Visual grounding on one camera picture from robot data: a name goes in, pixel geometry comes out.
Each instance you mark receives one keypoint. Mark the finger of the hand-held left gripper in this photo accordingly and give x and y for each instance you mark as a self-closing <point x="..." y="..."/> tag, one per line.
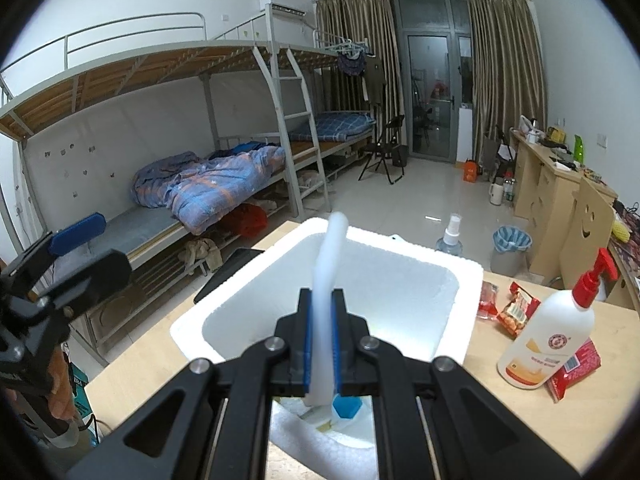
<point x="92" y="277"/>
<point x="77" y="234"/>

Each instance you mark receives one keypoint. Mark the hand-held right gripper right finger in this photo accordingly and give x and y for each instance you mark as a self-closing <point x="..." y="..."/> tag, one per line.
<point x="338" y="350"/>

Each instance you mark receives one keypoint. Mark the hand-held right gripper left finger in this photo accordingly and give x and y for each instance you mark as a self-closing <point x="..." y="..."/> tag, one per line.
<point x="308" y="345"/>

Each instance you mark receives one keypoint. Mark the white foam strip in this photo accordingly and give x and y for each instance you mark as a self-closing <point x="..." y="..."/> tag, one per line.
<point x="330" y="270"/>

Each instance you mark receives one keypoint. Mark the white foam box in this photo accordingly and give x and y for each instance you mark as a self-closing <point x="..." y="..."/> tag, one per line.
<point x="400" y="280"/>

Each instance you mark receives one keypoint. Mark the person's left hand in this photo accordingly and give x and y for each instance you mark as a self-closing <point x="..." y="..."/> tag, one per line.
<point x="62" y="385"/>

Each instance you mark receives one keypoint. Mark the small blue block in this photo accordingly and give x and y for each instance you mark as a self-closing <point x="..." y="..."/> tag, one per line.
<point x="346" y="406"/>

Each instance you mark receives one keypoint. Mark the black smartphone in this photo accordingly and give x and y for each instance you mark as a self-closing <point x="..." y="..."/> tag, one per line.
<point x="225" y="275"/>

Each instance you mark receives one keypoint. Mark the beige cloth bundle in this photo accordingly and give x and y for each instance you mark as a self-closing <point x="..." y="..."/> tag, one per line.
<point x="200" y="256"/>

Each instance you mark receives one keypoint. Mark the red bag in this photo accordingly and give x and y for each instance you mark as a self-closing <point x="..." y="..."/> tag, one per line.
<point x="246" y="220"/>

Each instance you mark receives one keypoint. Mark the blue orange quilt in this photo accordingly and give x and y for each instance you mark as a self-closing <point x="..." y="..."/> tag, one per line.
<point x="210" y="185"/>

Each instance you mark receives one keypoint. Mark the clear spray bottle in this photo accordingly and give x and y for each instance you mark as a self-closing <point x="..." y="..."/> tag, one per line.
<point x="449" y="240"/>

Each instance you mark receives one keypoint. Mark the small red sachet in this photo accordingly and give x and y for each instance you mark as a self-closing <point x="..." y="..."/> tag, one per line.
<point x="487" y="302"/>

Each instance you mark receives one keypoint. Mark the white metal bunk bed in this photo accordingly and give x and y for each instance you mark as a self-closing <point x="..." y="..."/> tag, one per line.
<point x="320" y="55"/>
<point x="125" y="80"/>

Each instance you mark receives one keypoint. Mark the red peanut snack packet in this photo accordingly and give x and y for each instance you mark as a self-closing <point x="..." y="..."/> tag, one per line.
<point x="517" y="310"/>

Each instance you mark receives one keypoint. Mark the trash bin with blue bag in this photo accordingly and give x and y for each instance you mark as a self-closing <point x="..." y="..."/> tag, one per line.
<point x="512" y="252"/>

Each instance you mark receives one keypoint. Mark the black bag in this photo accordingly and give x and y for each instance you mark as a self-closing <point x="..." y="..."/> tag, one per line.
<point x="400" y="155"/>

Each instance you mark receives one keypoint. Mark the black folding chair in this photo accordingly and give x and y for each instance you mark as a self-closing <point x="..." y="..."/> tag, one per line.
<point x="497" y="152"/>
<point x="382" y="150"/>

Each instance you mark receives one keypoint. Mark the white pump soap bottle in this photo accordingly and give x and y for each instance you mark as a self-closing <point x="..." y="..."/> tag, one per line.
<point x="545" y="340"/>

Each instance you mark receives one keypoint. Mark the white bunk bed ladder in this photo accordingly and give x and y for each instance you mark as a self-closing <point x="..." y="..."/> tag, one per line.
<point x="295" y="125"/>

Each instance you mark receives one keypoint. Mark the blue checked bedding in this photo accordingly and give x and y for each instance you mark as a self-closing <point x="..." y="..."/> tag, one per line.
<point x="335" y="126"/>

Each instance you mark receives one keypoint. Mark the white thermos jug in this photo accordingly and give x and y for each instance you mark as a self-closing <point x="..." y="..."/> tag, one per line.
<point x="495" y="194"/>

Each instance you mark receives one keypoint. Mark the large red snack packet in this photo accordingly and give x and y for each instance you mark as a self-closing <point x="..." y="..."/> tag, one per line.
<point x="580" y="360"/>

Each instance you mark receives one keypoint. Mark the light wooden desk with drawers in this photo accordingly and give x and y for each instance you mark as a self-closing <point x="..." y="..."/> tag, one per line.
<point x="550" y="185"/>

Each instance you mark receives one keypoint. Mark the olive hanging jacket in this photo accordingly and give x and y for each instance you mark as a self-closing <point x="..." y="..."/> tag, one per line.
<point x="374" y="80"/>

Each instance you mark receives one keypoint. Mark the wooden smiley face chair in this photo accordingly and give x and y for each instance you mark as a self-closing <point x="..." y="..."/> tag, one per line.
<point x="585" y="230"/>

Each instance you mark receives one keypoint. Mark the glass balcony door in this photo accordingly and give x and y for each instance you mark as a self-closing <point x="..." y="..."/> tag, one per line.
<point x="432" y="85"/>

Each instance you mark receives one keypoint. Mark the dark blue hanging garment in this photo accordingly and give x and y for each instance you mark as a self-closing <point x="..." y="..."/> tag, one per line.
<point x="351" y="65"/>

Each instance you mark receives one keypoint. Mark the yellow box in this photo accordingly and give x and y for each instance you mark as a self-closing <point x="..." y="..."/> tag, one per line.
<point x="556" y="134"/>

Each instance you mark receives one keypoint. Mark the white air conditioner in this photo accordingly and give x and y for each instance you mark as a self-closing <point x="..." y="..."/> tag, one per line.
<point x="280" y="2"/>

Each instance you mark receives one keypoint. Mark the patterned desk cloth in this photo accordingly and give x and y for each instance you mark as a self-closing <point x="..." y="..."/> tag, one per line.
<point x="631" y="255"/>

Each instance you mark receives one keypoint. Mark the yellow mesh bag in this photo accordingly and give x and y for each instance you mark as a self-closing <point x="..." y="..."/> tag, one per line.
<point x="621" y="227"/>

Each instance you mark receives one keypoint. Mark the brown curtain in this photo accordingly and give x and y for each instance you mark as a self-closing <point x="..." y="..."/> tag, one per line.
<point x="360" y="20"/>
<point x="505" y="70"/>

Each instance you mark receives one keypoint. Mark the white wall switch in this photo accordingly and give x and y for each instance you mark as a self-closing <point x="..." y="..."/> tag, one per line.
<point x="602" y="141"/>

